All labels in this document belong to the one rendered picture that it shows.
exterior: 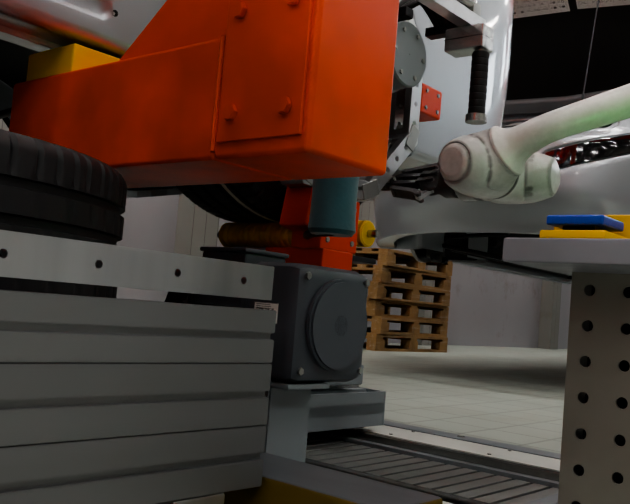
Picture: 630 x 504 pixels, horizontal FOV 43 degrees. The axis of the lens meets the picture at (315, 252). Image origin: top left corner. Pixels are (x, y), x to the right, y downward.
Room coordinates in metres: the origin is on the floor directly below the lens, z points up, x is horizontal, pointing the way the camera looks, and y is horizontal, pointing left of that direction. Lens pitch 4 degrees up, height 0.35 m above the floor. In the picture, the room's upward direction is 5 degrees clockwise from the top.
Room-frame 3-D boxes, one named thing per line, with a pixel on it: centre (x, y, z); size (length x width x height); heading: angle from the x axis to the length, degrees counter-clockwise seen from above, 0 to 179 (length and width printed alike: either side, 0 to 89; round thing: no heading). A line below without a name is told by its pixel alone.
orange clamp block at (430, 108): (1.89, -0.22, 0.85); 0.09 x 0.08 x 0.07; 140
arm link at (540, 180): (1.59, -0.39, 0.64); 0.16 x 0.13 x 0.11; 50
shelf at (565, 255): (1.10, -0.43, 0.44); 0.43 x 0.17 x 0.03; 140
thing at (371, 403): (1.76, 0.11, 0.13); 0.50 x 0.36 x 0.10; 140
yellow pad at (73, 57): (1.35, 0.42, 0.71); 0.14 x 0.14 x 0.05; 50
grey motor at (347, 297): (1.35, 0.11, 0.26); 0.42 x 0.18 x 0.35; 50
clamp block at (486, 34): (1.65, -0.28, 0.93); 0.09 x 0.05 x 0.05; 50
